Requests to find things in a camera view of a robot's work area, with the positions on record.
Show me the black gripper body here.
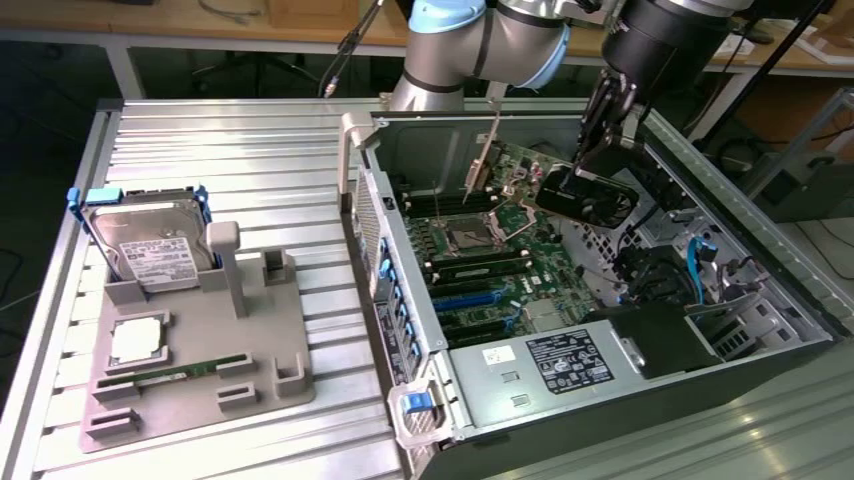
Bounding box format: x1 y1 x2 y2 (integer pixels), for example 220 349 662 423
599 0 732 92

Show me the black nvidia graphics card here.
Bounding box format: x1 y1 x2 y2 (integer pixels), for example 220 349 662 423
459 94 643 232

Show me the black tripod pole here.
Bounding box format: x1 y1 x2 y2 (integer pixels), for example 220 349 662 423
683 0 835 144

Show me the silver disk bay cage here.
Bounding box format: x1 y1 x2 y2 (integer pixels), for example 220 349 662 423
563 199 672 304

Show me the metal socket cover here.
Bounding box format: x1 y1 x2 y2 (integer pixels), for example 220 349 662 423
484 199 539 242

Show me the black monitor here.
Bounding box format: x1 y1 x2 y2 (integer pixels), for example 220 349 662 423
730 0 835 44

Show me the cpu socket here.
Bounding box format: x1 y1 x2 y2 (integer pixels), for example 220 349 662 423
443 214 496 252

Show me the green motherboard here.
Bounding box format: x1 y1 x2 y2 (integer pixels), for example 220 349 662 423
399 189 595 346

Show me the black equipment box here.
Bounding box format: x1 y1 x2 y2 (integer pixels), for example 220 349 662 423
766 154 854 224

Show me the blue expansion slot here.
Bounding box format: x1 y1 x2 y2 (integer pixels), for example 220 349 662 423
432 289 503 312

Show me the grey power supply unit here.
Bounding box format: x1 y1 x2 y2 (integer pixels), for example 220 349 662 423
447 319 647 431

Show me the open black pc case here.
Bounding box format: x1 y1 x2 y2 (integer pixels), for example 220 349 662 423
336 110 843 480

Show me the black chair base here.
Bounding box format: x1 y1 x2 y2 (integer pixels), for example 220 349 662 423
192 49 312 96

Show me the silver hard disk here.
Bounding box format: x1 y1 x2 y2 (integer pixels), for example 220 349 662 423
89 189 219 295

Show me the green ram stick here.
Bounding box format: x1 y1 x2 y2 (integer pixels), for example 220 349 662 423
98 355 247 389

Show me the blue disk caddy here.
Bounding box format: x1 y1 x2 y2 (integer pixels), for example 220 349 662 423
65 183 216 284

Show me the silver cpu chip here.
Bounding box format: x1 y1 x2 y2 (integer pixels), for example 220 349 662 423
109 319 165 364

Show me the grey printed parts rack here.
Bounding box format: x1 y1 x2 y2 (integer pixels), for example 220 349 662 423
77 221 319 454

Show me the blue sata wire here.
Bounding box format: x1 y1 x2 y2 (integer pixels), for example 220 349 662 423
683 237 716 307

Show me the hanging cable with plug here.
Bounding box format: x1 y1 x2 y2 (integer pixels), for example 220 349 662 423
323 0 387 99

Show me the wooden desk white frame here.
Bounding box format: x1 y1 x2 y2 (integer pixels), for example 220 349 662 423
0 0 854 101

